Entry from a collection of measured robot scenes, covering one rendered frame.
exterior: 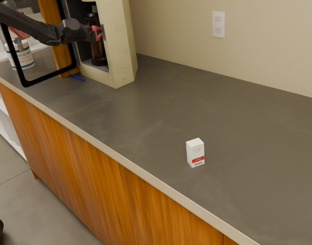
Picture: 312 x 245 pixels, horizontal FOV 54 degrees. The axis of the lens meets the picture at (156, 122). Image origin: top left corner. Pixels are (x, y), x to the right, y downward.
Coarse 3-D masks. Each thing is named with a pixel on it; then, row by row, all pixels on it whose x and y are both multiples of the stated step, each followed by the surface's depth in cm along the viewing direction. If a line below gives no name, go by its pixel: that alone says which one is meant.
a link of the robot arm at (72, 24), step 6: (72, 18) 127; (60, 24) 127; (66, 24) 125; (72, 24) 126; (78, 24) 128; (60, 30) 127; (66, 30) 127; (72, 30) 126; (60, 36) 128; (72, 36) 130; (48, 42) 128; (54, 42) 129; (60, 42) 130
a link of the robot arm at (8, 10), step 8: (0, 8) 106; (8, 8) 109; (0, 16) 107; (8, 16) 108; (16, 16) 111; (24, 16) 115; (8, 24) 113; (16, 24) 114; (24, 24) 115; (32, 24) 118; (40, 24) 122; (48, 24) 127; (24, 32) 120; (32, 32) 120; (40, 32) 122; (48, 32) 125; (40, 40) 126
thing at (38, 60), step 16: (16, 0) 128; (32, 0) 133; (48, 0) 139; (32, 16) 135; (48, 16) 141; (16, 32) 132; (16, 48) 134; (32, 48) 139; (48, 48) 145; (64, 48) 151; (32, 64) 141; (48, 64) 147; (64, 64) 154
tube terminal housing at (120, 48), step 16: (96, 0) 124; (112, 0) 127; (128, 0) 148; (112, 16) 129; (128, 16) 145; (112, 32) 132; (128, 32) 141; (112, 48) 134; (128, 48) 140; (112, 64) 137; (128, 64) 143; (96, 80) 154; (112, 80) 142; (128, 80) 146
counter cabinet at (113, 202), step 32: (32, 128) 180; (64, 128) 137; (32, 160) 220; (64, 160) 158; (96, 160) 124; (64, 192) 188; (96, 192) 141; (128, 192) 113; (160, 192) 94; (96, 224) 164; (128, 224) 127; (160, 224) 103; (192, 224) 87
